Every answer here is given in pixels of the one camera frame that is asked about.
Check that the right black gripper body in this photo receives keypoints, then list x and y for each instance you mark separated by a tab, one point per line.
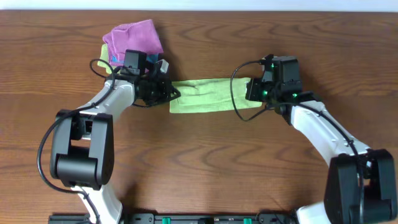
261	92

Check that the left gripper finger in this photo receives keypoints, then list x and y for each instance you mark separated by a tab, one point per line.
175	93
157	103

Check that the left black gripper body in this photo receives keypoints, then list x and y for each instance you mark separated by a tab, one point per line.
168	91

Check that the light green cloth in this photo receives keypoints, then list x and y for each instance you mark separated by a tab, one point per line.
211	95
104	56

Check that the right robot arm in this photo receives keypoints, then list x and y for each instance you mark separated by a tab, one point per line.
361	182

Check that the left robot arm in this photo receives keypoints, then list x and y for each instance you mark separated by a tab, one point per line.
82	155

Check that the blue folded cloth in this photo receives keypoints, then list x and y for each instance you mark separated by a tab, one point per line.
150	58

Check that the purple folded cloth on top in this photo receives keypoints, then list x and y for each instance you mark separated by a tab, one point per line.
141	36

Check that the light green folded cloth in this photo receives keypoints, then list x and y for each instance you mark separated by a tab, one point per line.
104	56

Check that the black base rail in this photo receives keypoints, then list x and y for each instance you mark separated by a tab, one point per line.
261	218

